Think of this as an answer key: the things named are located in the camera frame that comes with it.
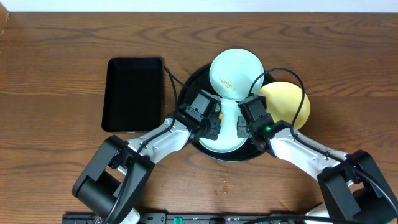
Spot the right black cable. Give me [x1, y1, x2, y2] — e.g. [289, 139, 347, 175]
[248, 67, 398, 215]

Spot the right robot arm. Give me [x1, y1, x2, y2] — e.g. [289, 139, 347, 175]
[238, 95, 397, 223]

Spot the black rectangular tray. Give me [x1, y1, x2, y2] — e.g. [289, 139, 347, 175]
[101, 57, 164, 133]

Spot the black cable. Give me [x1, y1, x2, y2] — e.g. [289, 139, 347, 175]
[248, 67, 398, 215]
[101, 65, 200, 224]

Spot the yellow plate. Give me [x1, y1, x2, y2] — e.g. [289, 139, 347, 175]
[257, 82, 302, 124]

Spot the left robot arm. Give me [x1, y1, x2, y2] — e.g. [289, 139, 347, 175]
[72, 90, 221, 223]

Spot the round black tray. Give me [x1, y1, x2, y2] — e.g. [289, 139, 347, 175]
[178, 63, 273, 162]

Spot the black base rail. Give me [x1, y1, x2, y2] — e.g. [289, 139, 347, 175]
[61, 212, 312, 224]

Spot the left black cable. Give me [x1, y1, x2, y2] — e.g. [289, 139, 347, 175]
[101, 65, 200, 224]

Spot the light blue plate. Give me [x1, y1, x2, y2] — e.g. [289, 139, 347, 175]
[199, 98, 246, 154]
[209, 49, 264, 101]

